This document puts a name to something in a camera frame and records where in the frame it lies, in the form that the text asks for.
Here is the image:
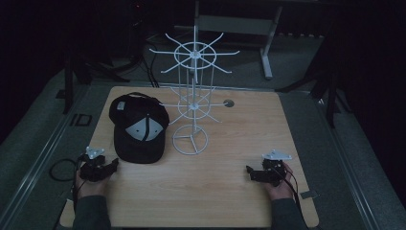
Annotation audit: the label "black baseball cap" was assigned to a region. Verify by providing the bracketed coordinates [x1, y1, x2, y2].
[108, 92, 170, 165]

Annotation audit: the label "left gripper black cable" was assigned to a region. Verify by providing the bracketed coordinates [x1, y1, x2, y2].
[48, 157, 87, 212]

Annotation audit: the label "black floor cables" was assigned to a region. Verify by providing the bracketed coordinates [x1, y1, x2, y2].
[127, 34, 167, 88]

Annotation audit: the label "white wire display rack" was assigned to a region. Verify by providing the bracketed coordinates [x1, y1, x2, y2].
[148, 25, 240, 156]

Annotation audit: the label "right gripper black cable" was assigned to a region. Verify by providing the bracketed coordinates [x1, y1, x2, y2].
[271, 166, 305, 219]

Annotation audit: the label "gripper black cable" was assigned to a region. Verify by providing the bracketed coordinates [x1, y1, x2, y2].
[48, 157, 87, 212]
[271, 166, 305, 219]

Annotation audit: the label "person's right hand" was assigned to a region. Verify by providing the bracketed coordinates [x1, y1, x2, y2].
[263, 162, 298, 201]

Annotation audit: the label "person's left hand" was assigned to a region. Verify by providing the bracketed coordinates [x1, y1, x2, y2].
[75, 168, 112, 200]

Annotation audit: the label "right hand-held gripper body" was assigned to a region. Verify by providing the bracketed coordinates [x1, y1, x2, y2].
[250, 149, 293, 188]

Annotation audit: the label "black tripod stand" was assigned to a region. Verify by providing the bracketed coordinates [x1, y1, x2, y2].
[61, 0, 154, 115]
[276, 6, 352, 128]

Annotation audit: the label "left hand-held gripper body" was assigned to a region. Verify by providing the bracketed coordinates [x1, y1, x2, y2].
[77, 146, 113, 183]

